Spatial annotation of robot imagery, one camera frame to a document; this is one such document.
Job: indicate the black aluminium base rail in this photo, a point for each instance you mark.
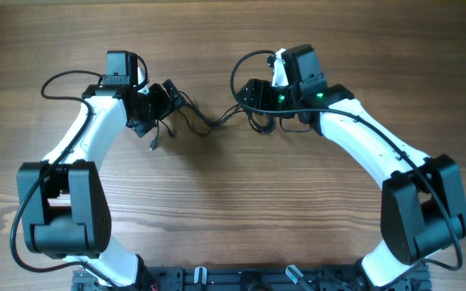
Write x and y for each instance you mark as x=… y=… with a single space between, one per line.
x=326 y=277

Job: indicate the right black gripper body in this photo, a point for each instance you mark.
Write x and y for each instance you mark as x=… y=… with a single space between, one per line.
x=271 y=98

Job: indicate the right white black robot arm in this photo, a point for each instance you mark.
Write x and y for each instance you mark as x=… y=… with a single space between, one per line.
x=423 y=205

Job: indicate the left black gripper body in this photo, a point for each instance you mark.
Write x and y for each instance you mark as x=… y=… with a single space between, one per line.
x=153 y=106

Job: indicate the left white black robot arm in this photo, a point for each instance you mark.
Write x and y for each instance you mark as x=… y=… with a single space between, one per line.
x=63 y=219

